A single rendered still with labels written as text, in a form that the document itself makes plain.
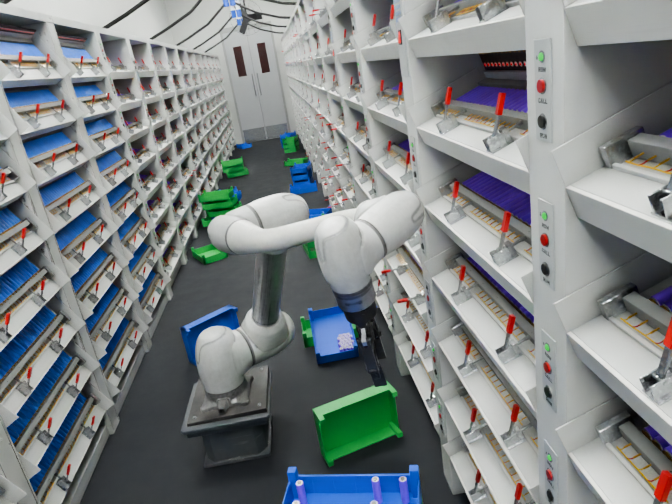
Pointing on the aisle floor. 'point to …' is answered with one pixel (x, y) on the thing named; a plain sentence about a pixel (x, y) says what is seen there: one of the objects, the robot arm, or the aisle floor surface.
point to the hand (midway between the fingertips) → (378, 364)
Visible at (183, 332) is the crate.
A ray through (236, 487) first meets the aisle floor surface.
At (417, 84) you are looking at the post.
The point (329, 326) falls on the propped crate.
